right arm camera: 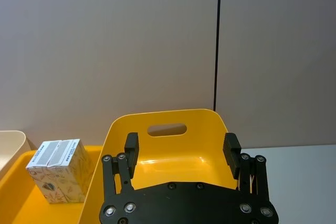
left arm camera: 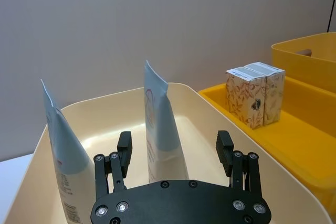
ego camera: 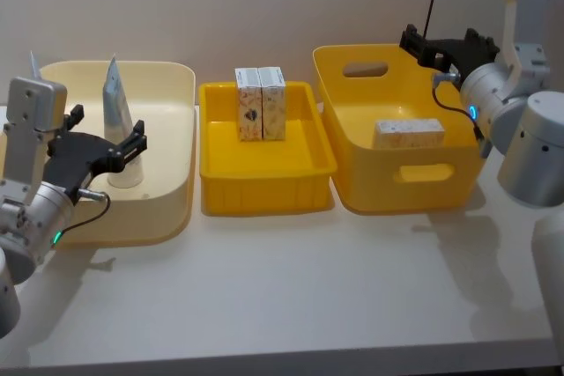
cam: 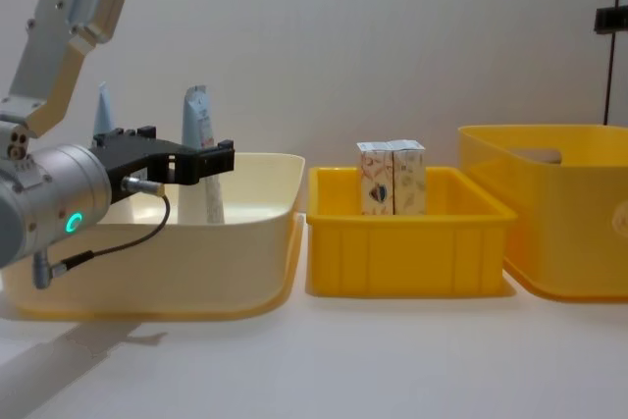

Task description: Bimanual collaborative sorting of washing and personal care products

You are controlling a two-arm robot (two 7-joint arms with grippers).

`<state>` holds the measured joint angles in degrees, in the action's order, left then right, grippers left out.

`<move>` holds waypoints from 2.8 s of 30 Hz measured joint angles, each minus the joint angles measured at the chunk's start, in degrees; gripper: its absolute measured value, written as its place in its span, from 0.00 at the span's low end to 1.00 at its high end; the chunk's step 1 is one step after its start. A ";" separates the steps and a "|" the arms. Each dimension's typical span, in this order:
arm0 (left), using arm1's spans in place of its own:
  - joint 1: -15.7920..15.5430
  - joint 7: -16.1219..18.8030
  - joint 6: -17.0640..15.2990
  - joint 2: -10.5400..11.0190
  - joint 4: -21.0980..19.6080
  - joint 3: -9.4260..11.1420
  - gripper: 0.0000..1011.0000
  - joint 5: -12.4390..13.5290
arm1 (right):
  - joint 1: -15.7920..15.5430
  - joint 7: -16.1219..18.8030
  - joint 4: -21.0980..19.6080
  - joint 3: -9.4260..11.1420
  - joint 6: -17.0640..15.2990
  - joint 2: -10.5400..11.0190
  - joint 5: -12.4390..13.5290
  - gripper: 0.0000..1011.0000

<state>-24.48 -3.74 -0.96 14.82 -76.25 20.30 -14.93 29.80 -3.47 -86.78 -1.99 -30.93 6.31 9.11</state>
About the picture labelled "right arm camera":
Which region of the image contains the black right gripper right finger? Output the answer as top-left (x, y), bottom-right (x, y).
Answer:
top-left (223, 132), bottom-right (270, 202)

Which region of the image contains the white printed carton box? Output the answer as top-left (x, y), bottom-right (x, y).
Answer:
top-left (25, 138), bottom-right (96, 205)

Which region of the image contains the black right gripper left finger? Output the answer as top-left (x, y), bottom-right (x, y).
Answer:
top-left (101, 132), bottom-right (140, 202)

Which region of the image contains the yellow plastic tray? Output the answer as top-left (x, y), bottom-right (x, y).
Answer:
top-left (0, 144), bottom-right (104, 224)

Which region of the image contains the cream plastic bin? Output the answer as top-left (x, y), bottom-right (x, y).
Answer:
top-left (0, 130), bottom-right (38, 180)

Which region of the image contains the yellow plastic bin with handle slot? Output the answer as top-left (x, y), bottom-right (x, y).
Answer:
top-left (83, 108), bottom-right (244, 224)

